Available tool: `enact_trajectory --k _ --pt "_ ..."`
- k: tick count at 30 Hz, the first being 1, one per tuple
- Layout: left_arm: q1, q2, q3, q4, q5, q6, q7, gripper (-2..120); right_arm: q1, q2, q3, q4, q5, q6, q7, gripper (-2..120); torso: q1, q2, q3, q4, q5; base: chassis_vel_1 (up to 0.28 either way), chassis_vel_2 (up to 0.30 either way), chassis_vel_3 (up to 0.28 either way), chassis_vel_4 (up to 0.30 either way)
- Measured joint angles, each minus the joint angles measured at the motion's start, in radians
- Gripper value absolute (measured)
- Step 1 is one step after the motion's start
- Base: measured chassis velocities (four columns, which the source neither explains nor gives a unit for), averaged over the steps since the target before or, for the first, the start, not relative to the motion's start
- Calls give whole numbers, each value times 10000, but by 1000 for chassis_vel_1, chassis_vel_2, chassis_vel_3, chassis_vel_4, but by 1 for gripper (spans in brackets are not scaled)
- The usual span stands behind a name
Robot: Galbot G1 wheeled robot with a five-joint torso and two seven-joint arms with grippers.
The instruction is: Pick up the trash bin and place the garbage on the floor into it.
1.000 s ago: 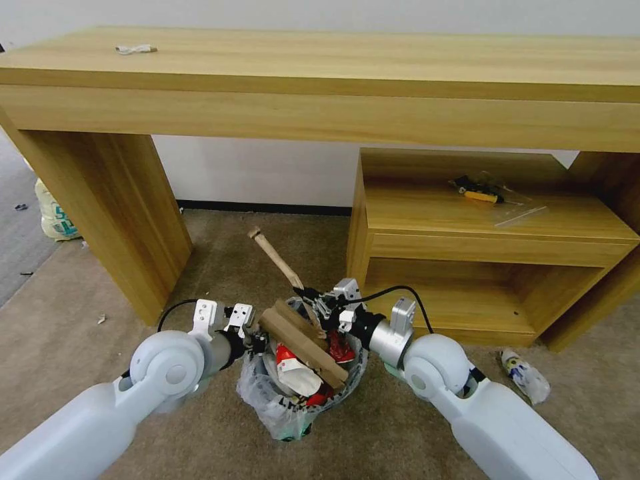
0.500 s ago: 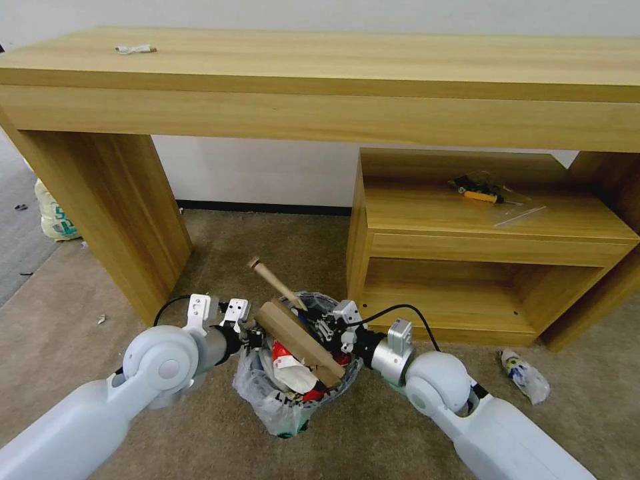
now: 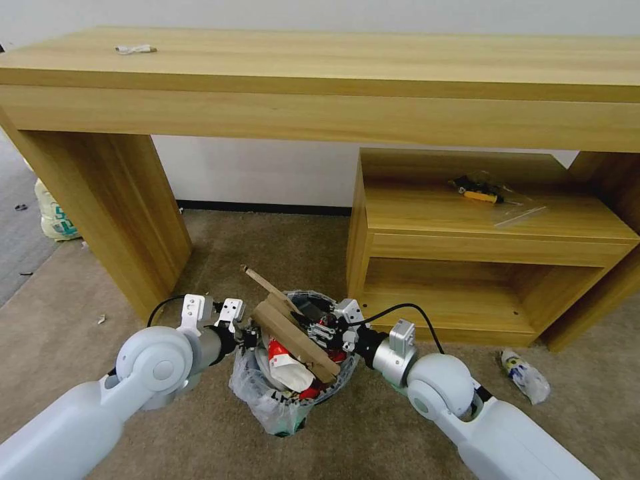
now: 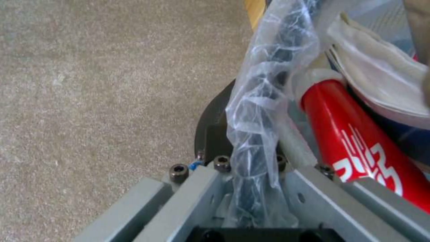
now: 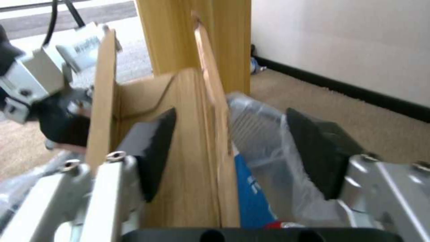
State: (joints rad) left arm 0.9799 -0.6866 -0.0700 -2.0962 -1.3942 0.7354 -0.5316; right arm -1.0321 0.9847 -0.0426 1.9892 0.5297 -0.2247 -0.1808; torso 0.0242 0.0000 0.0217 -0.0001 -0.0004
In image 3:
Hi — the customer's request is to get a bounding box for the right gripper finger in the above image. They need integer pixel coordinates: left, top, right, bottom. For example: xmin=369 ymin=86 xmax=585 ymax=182
xmin=299 ymin=313 xmax=347 ymax=335
xmin=307 ymin=331 xmax=346 ymax=352

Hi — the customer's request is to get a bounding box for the black mesh trash bin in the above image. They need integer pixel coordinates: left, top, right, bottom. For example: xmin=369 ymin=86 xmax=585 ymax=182
xmin=237 ymin=289 xmax=362 ymax=407

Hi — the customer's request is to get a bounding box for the clear plastic bin liner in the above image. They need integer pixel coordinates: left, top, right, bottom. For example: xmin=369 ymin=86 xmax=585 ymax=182
xmin=228 ymin=289 xmax=362 ymax=439

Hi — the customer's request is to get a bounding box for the brown cardboard piece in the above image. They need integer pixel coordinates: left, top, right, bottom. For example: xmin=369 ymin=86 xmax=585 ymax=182
xmin=241 ymin=264 xmax=342 ymax=385

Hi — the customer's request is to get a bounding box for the red and white wrapper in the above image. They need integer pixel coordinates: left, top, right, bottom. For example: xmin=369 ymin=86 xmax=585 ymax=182
xmin=265 ymin=335 xmax=321 ymax=401

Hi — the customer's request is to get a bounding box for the low wooden shelf cabinet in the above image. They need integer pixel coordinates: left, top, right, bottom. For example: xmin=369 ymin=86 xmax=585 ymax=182
xmin=345 ymin=147 xmax=640 ymax=349

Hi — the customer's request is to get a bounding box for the crushed clear plastic bottle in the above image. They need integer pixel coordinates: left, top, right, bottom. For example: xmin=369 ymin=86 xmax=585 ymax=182
xmin=499 ymin=347 xmax=552 ymax=405

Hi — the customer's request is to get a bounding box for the clear plastic zip bag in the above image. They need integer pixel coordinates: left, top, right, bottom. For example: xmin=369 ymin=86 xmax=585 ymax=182
xmin=446 ymin=169 xmax=547 ymax=229

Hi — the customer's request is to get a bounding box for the white sack with green print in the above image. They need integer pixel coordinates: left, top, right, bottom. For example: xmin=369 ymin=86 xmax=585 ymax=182
xmin=33 ymin=177 xmax=82 ymax=243

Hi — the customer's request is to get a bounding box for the light wooden desk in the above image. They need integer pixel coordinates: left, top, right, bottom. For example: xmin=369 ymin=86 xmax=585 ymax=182
xmin=0 ymin=25 xmax=640 ymax=353

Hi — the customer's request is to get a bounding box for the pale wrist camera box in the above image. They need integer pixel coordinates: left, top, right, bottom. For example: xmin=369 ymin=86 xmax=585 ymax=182
xmin=219 ymin=297 xmax=247 ymax=324
xmin=333 ymin=297 xmax=365 ymax=326

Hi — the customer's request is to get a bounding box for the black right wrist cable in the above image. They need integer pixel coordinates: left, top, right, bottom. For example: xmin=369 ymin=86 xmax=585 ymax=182
xmin=349 ymin=303 xmax=447 ymax=357

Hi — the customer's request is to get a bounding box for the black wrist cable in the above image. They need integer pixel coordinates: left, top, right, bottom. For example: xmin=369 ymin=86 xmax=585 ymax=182
xmin=349 ymin=303 xmax=447 ymax=357
xmin=147 ymin=295 xmax=187 ymax=327

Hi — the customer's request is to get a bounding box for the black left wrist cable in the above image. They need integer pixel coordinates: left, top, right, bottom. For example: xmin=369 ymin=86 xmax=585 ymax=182
xmin=147 ymin=295 xmax=187 ymax=327

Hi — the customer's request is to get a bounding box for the yellow handled screwdriver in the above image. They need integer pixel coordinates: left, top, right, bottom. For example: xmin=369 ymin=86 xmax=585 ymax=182
xmin=463 ymin=189 xmax=503 ymax=206

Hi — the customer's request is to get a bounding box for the white coiled cable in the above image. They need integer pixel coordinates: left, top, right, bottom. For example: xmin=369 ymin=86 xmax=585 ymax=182
xmin=114 ymin=43 xmax=158 ymax=57

